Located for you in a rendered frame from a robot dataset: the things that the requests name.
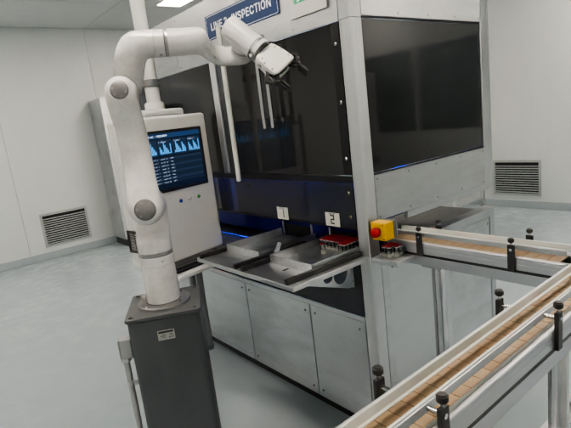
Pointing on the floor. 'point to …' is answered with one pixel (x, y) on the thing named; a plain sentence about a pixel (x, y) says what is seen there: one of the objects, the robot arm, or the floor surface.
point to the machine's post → (363, 181)
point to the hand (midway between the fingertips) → (296, 79)
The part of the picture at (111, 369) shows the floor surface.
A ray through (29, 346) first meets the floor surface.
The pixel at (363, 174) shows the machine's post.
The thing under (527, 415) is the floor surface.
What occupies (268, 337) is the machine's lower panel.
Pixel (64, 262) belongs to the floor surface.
